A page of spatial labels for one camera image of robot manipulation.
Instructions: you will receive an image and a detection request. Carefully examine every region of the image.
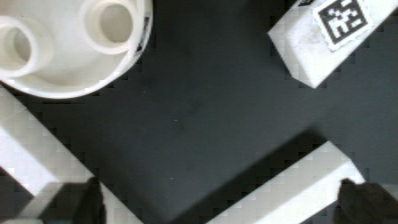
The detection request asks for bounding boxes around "white round stool seat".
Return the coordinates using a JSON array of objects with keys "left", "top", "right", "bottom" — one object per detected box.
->
[{"left": 0, "top": 0, "right": 154, "bottom": 99}]

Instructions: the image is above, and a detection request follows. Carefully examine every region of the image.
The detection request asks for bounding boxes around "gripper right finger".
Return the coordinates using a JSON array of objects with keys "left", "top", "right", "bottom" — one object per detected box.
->
[{"left": 337, "top": 179, "right": 398, "bottom": 224}]

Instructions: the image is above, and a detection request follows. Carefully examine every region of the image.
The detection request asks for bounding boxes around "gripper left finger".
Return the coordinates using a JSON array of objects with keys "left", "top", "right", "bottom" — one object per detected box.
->
[{"left": 56, "top": 178, "right": 107, "bottom": 224}]

